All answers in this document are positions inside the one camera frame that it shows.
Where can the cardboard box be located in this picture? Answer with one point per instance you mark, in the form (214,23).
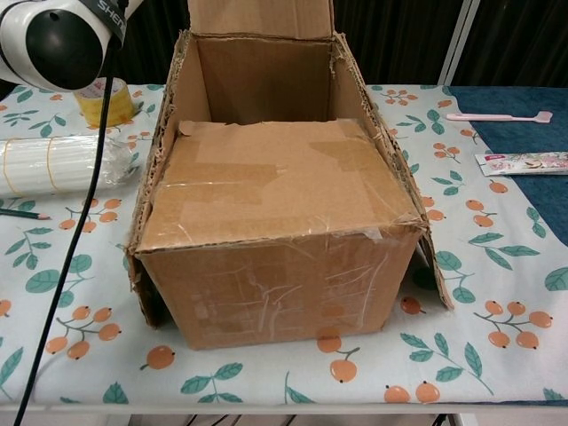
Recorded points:
(275,213)

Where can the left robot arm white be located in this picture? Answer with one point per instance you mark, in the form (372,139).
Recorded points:
(57,40)

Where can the yellow packing tape roll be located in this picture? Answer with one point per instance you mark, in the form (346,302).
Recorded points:
(117,104)

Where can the floral leaf print tablecloth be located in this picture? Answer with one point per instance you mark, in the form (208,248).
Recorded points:
(488,288)

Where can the pink toothbrush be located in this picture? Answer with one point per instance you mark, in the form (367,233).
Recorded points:
(488,117)

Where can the white straws bundle in plastic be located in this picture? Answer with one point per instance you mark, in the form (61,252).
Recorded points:
(49,164)

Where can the floral toothpaste tube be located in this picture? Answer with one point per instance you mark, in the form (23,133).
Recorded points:
(523,163)

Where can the blue table mat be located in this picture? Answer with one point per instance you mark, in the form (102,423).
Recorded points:
(523,133)

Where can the green pencil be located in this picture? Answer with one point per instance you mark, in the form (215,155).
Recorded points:
(22,214)

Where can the white partition frame post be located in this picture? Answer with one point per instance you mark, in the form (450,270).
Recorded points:
(455,40)

